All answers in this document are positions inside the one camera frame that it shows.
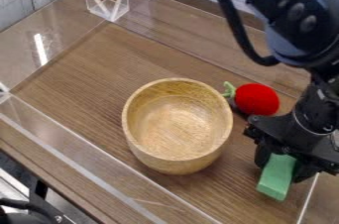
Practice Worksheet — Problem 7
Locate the green rectangular block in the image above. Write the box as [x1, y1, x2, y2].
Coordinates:
[256, 154, 296, 201]

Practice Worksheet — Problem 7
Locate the black table clamp bracket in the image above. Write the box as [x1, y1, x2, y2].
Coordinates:
[0, 177, 79, 224]

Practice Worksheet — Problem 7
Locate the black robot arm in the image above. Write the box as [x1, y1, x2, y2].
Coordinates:
[217, 0, 339, 182]

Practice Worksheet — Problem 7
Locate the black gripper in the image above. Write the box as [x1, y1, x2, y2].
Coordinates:
[244, 83, 339, 183]

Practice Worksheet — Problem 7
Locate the red plush strawberry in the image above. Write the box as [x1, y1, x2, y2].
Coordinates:
[223, 81, 279, 116]

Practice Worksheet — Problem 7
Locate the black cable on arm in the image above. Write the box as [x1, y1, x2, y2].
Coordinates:
[196, 0, 281, 67]

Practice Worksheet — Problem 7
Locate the clear acrylic front wall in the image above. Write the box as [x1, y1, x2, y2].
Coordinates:
[0, 83, 221, 224]

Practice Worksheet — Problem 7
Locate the brown wooden bowl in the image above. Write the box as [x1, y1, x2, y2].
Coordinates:
[121, 78, 233, 175]

